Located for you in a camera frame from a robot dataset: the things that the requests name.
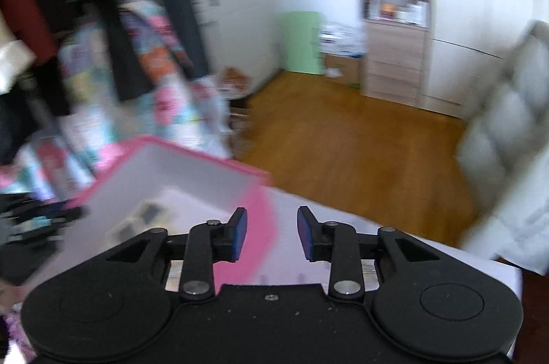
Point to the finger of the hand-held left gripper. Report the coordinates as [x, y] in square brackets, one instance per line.
[47, 214]
[36, 236]

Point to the brown cardboard box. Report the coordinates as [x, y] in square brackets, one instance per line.
[341, 68]

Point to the light green bin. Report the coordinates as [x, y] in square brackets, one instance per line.
[302, 42]

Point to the wooden shelf unit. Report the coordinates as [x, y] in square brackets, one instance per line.
[390, 59]

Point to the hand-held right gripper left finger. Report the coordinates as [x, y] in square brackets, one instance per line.
[238, 235]

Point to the white sofa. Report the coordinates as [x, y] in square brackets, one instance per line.
[514, 132]

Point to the dark red garment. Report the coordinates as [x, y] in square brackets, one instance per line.
[21, 3]

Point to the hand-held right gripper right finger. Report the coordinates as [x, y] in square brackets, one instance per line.
[305, 235]

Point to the dark hanging clothes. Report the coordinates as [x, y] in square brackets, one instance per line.
[111, 46]

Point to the white printed carton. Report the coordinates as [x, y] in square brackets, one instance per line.
[343, 39]

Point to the pink storage box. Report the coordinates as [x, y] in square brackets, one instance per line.
[184, 175]

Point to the plain white charger adapter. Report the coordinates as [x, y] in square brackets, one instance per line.
[122, 230]

